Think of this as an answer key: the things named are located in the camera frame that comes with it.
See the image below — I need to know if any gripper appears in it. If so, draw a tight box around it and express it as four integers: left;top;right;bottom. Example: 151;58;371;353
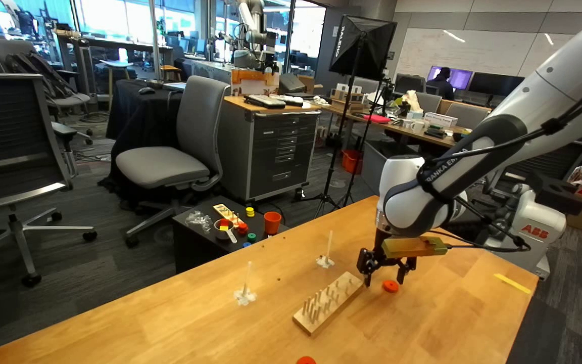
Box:
356;229;417;288

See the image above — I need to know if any white peg stand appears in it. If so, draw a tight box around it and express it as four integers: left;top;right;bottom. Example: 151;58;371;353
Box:
316;230;335;269
234;261;257;307

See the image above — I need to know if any softbox light on stand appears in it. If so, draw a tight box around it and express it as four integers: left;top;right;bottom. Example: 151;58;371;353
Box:
295;15;398;219

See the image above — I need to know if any wooden peg board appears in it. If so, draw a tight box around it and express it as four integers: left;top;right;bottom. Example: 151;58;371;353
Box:
292;271;365;337

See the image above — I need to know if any red bin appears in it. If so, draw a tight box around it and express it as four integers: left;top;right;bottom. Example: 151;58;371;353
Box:
341;149;364;175

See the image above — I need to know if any orange cup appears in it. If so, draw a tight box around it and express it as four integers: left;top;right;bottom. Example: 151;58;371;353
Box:
263;211;282;236

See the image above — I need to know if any yellow tape strip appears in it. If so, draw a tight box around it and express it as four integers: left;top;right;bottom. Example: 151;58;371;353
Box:
494;273;532;295

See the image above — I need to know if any white industrial robot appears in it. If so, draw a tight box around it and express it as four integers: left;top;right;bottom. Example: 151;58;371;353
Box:
482;181;568;280

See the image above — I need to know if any grey tool cabinet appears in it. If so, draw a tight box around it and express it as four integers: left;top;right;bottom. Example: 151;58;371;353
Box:
218;95;322;204

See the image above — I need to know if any metal measuring cup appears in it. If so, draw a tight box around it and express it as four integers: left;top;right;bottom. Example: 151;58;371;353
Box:
213;218;238;244

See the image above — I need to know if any wooden board with coloured pieces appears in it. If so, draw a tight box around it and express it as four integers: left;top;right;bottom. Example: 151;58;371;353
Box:
213;203;241;223

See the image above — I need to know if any person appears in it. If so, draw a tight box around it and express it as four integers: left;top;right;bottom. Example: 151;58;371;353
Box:
426;66;456;101

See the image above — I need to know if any black side table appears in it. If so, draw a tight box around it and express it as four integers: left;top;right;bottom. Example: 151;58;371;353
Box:
172;196;290;274

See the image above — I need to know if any clear plastic wrap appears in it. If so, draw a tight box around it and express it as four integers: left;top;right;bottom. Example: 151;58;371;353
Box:
185;210;213;233

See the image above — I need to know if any black keyboard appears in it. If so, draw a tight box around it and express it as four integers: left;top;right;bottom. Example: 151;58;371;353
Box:
245;94;287;110

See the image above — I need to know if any row of monitors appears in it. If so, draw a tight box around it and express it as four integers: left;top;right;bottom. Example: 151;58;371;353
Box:
426;65;525;98

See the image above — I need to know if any grey office chair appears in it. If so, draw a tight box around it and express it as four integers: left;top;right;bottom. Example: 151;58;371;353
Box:
115;75;231;249

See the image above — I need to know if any black mesh office chair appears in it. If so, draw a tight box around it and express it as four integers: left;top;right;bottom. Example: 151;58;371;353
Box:
0;72;98;289

